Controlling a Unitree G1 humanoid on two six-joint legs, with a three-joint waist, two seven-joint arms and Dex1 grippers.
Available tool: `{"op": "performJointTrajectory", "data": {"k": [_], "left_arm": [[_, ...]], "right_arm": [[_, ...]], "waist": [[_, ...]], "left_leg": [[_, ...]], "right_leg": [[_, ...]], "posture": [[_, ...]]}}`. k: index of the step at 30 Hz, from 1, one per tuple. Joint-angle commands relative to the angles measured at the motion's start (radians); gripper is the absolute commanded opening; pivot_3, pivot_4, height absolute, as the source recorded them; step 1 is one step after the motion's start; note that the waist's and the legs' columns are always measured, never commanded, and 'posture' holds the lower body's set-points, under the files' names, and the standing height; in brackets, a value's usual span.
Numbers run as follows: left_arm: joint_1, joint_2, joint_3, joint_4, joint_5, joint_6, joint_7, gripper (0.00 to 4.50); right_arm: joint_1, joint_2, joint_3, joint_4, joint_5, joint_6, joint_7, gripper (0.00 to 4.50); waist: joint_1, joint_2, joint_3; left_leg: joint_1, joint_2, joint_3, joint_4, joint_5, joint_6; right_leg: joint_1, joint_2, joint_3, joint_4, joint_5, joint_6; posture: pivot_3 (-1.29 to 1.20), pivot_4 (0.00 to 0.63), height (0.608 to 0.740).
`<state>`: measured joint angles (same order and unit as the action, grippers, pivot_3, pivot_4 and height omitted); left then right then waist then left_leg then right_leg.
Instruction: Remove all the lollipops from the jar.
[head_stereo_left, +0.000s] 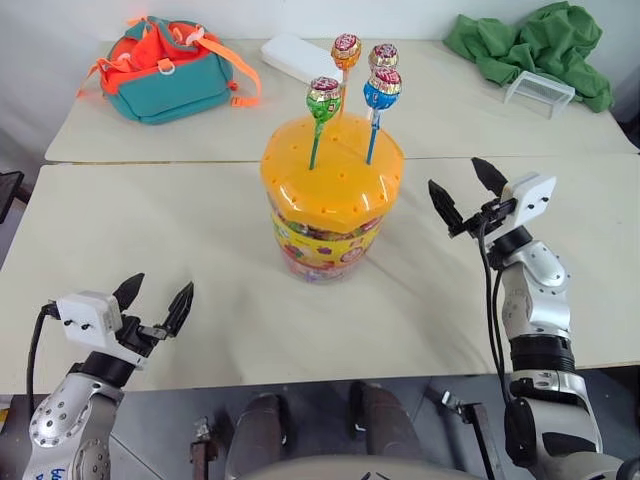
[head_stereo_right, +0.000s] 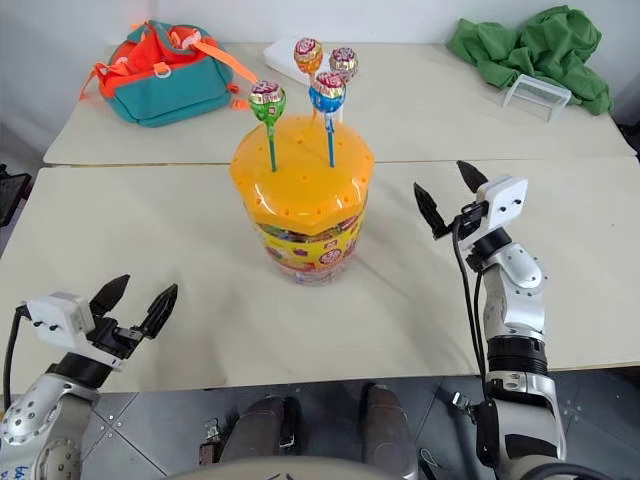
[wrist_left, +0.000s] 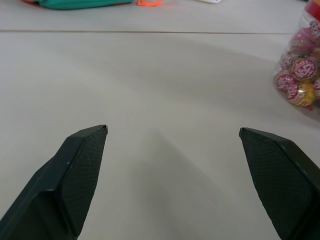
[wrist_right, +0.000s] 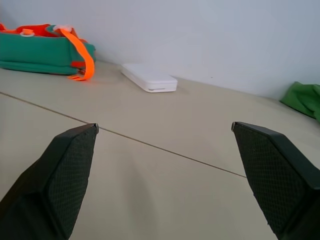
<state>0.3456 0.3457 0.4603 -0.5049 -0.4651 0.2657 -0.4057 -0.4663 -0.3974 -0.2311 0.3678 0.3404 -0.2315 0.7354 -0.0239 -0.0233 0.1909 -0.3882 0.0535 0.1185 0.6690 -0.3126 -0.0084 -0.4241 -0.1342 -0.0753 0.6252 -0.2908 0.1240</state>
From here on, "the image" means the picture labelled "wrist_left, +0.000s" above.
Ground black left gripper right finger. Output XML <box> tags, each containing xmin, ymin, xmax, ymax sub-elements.
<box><xmin>238</xmin><ymin>127</ymin><xmax>320</xmax><ymax>240</ymax></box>

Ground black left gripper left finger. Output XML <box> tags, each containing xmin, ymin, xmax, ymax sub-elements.
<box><xmin>0</xmin><ymin>124</ymin><xmax>109</xmax><ymax>240</ymax></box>

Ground red white round candy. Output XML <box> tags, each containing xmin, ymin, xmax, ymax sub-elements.
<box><xmin>275</xmin><ymin>71</ymin><xmax>297</xmax><ymax>93</ymax></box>
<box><xmin>291</xmin><ymin>57</ymin><xmax>317</xmax><ymax>82</ymax></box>
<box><xmin>286</xmin><ymin>83</ymin><xmax>302</xmax><ymax>101</ymax></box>
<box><xmin>280</xmin><ymin>53</ymin><xmax>296</xmax><ymax>70</ymax></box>

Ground yellow orange candy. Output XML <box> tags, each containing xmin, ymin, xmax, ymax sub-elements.
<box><xmin>297</xmin><ymin>82</ymin><xmax>318</xmax><ymax>108</ymax></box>

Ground clear jar of candies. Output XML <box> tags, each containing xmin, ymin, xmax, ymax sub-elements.
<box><xmin>272</xmin><ymin>0</ymin><xmax>320</xmax><ymax>114</ymax></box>

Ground teal fabric pouch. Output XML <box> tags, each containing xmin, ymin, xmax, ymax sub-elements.
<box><xmin>21</xmin><ymin>0</ymin><xmax>133</xmax><ymax>11</ymax></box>

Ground orange cord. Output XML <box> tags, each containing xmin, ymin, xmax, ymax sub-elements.
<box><xmin>136</xmin><ymin>0</ymin><xmax>163</xmax><ymax>8</ymax></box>

